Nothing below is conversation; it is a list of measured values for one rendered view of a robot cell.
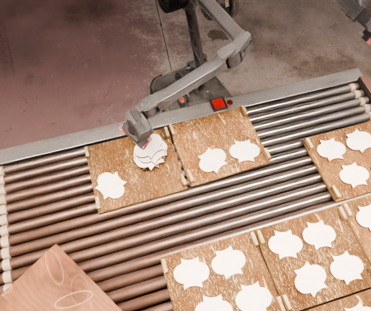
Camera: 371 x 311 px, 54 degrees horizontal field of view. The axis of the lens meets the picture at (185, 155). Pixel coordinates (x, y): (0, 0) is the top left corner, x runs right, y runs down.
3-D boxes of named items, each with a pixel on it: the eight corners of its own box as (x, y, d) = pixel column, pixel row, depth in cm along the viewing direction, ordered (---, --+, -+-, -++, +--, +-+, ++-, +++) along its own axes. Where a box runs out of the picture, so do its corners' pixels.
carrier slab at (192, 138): (167, 128, 184) (167, 126, 183) (242, 107, 192) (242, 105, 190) (191, 187, 168) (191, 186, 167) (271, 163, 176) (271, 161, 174)
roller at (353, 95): (-6, 180, 172) (-10, 175, 167) (357, 92, 205) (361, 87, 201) (-5, 189, 169) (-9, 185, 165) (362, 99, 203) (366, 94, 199)
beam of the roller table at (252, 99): (-19, 160, 179) (-25, 154, 173) (353, 74, 214) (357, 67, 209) (-19, 175, 175) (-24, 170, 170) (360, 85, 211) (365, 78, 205)
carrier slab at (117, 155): (84, 149, 176) (84, 147, 175) (166, 129, 184) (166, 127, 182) (99, 215, 160) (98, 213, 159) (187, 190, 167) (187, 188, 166)
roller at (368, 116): (-4, 209, 165) (-9, 205, 160) (371, 113, 198) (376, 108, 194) (-3, 219, 162) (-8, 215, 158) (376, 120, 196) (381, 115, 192)
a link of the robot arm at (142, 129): (154, 107, 150) (146, 97, 142) (167, 127, 145) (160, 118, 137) (130, 123, 150) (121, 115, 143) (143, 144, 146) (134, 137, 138)
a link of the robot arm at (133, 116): (136, 105, 144) (123, 110, 143) (144, 118, 141) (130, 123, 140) (137, 115, 150) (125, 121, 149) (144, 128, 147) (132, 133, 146)
